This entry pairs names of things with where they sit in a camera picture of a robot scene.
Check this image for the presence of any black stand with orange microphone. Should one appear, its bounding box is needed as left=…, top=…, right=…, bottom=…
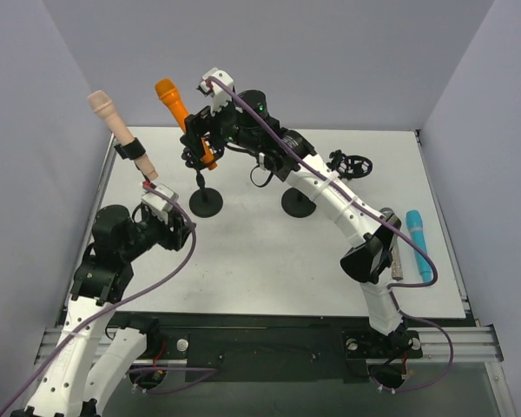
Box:
left=181, top=132, right=225, bottom=219

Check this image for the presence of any orange microphone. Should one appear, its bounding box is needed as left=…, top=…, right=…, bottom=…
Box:
left=155, top=78, right=217, bottom=170

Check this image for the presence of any black round base clip stand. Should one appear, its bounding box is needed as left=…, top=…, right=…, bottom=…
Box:
left=280, top=188, right=316, bottom=218

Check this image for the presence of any black tripod shock mount stand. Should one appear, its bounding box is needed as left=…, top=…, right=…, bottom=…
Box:
left=326, top=149, right=373, bottom=181

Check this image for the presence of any cyan microphone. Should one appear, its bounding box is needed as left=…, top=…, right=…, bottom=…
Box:
left=406, top=209, right=433, bottom=283

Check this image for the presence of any silver glitter microphone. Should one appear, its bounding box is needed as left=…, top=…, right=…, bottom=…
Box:
left=380, top=207, right=404, bottom=281

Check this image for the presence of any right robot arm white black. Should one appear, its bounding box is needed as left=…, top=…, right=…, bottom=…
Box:
left=175, top=89, right=402, bottom=355

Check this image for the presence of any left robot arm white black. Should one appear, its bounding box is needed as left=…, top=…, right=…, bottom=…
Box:
left=11, top=203, right=196, bottom=416

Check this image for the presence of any black stand with beige microphone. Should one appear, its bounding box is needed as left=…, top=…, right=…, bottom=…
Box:
left=115, top=137, right=158, bottom=182

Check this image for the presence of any beige microphone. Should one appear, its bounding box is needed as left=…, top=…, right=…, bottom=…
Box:
left=87, top=89, right=160, bottom=182

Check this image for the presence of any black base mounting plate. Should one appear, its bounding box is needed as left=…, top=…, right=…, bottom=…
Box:
left=90, top=310, right=425, bottom=386

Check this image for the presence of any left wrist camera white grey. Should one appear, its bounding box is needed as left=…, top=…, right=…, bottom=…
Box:
left=141, top=184, right=179, bottom=224

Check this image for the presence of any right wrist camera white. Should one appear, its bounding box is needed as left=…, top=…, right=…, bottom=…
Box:
left=197, top=67, right=234, bottom=116

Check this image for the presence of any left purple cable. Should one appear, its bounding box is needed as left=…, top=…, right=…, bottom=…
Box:
left=0, top=185, right=197, bottom=417

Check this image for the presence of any purple cable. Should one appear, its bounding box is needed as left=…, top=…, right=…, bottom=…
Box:
left=0, top=185, right=197, bottom=417
left=203, top=76, right=439, bottom=288

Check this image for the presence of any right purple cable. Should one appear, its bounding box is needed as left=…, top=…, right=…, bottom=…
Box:
left=203, top=76, right=439, bottom=288

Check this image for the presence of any aluminium frame rail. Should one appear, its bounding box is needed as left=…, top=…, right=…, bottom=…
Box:
left=36, top=311, right=503, bottom=364

